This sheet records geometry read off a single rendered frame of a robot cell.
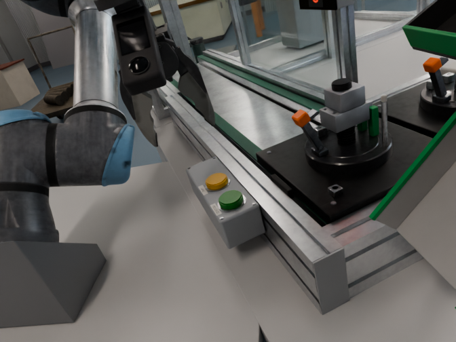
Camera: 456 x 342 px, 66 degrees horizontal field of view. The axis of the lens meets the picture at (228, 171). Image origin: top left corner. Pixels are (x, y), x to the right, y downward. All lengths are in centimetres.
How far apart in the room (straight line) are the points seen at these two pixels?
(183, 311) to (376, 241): 30
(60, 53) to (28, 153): 998
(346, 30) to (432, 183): 44
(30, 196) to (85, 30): 37
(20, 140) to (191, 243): 34
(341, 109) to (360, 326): 30
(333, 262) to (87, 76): 56
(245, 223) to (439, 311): 28
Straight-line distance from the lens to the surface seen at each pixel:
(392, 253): 54
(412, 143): 65
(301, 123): 55
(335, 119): 57
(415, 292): 56
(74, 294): 67
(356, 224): 51
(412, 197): 43
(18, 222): 63
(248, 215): 56
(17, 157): 67
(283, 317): 53
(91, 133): 67
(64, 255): 65
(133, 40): 46
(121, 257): 74
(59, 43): 1063
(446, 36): 31
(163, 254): 69
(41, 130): 68
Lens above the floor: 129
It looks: 30 degrees down
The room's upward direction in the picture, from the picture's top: 16 degrees counter-clockwise
